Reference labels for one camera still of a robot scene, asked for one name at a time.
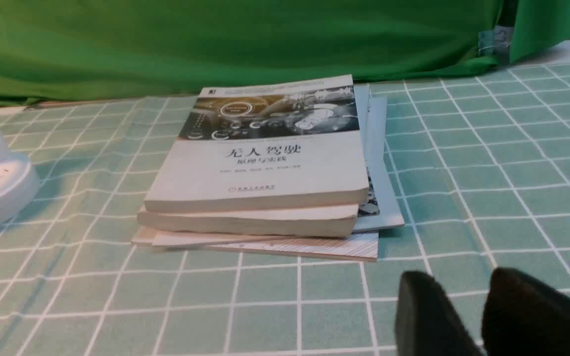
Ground white top book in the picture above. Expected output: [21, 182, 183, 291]
[143, 75, 370, 214]

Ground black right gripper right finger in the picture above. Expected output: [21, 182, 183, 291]
[481, 267, 570, 356]

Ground light blue thin booklet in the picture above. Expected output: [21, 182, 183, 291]
[353, 97, 405, 234]

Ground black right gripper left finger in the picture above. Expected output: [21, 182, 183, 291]
[394, 270, 482, 356]

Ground green checkered tablecloth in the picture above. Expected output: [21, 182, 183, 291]
[0, 63, 570, 356]

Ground green backdrop cloth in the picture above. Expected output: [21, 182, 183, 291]
[0, 0, 570, 106]

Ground bottom striped booklet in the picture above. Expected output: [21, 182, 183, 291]
[131, 226, 379, 262]

